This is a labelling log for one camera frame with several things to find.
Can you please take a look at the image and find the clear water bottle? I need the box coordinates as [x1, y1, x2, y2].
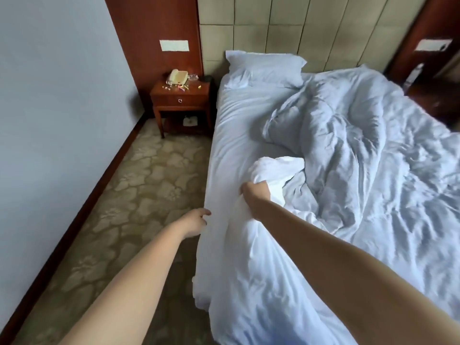
[404, 64, 424, 89]

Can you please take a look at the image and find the person's right forearm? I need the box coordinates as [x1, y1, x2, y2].
[253, 199, 460, 345]

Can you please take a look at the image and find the white wall socket panel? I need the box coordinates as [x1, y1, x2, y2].
[414, 39, 453, 52]

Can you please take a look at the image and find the white duvet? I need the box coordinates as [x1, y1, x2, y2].
[192, 64, 460, 345]

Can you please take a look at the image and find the beige padded headboard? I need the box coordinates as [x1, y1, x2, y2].
[196, 0, 430, 78]

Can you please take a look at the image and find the white pillow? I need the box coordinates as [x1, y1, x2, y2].
[223, 50, 308, 90]

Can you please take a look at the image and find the person's left hand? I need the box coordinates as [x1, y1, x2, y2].
[178, 208, 212, 240]

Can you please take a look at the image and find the wooden nightstand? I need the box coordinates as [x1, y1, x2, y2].
[404, 80, 460, 121]
[149, 79, 213, 139]

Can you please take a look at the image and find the white bed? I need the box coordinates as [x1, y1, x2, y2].
[192, 71, 460, 345]

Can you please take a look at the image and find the white wall switch panel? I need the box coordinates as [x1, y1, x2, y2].
[159, 39, 190, 52]

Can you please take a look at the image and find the scatter of small coloured pieces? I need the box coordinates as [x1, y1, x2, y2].
[161, 83, 202, 92]

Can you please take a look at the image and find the person's left forearm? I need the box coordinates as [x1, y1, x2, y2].
[59, 226, 187, 345]

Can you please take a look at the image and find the person's right hand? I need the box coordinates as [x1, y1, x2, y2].
[240, 181, 272, 219]

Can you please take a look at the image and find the beige telephone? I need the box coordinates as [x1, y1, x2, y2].
[166, 69, 189, 86]

